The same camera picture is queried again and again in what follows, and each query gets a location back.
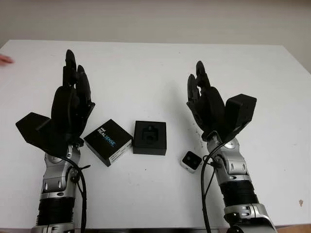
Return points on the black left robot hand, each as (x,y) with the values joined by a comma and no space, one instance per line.
(73,104)

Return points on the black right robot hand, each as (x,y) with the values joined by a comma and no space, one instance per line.
(211,109)

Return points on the black RealSense box lid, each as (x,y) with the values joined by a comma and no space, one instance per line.
(104,138)

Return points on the small silver depth camera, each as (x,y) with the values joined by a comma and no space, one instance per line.
(192,160)

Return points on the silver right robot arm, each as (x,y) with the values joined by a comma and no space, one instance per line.
(235,165)

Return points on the person's hand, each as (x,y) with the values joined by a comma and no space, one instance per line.
(5,60)

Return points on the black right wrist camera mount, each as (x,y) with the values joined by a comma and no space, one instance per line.
(240,109)

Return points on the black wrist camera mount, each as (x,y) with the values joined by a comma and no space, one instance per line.
(29,126)
(240,109)

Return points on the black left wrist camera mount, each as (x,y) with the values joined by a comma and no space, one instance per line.
(29,126)

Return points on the black camera box base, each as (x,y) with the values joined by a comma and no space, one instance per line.
(141,146)

